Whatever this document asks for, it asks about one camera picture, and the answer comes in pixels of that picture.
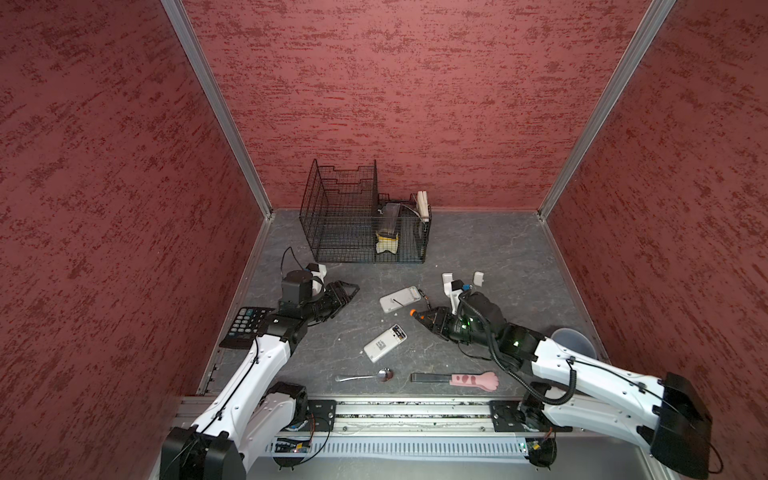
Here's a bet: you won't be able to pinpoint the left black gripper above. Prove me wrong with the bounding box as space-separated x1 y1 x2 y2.
303 280 360 322

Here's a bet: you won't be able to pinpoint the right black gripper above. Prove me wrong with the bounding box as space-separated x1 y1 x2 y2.
415 306 496 349

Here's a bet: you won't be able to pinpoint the grey white remote control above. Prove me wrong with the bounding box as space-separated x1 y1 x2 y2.
379 286 422 313

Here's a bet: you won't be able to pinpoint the white air conditioner remote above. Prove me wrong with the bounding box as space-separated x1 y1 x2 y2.
363 324 407 363

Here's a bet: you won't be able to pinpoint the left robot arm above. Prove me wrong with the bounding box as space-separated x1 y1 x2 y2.
159 263 360 479

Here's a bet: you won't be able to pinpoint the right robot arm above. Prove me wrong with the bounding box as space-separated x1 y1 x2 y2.
410 290 718 479

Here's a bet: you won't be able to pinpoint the pink cat paw spatula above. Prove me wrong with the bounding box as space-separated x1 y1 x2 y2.
409 371 499 392

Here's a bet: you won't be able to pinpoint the yellow black brush in basket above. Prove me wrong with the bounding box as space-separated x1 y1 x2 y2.
376 203 401 254

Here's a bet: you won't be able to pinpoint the black calculator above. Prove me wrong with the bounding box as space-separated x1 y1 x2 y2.
219 306 273 351

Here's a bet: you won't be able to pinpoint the metal spoon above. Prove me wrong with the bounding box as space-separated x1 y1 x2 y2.
334 368 394 383

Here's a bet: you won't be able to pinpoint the wooden sticks in basket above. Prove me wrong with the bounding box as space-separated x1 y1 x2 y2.
416 190 430 222

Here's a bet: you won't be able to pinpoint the black wire basket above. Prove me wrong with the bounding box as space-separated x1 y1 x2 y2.
299 162 432 263

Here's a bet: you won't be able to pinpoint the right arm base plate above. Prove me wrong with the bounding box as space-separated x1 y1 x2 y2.
488 400 573 434

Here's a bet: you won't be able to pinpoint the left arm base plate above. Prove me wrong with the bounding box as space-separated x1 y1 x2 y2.
281 399 338 435

